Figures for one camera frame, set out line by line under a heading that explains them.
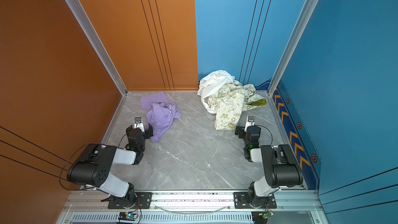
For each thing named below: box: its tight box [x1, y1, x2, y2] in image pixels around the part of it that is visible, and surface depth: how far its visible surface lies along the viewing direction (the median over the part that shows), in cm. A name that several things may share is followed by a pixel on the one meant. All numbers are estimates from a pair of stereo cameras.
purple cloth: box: [139, 91, 182, 143], surface depth 104 cm
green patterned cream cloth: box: [207, 80, 268, 131], surface depth 101 cm
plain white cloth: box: [197, 69, 235, 115], surface depth 111 cm
